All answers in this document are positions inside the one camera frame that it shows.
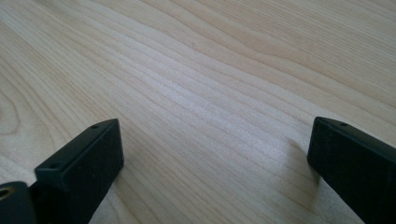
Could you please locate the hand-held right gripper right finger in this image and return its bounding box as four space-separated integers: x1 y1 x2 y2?
306 116 396 224

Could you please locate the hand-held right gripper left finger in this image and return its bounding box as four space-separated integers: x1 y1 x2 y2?
29 118 125 224

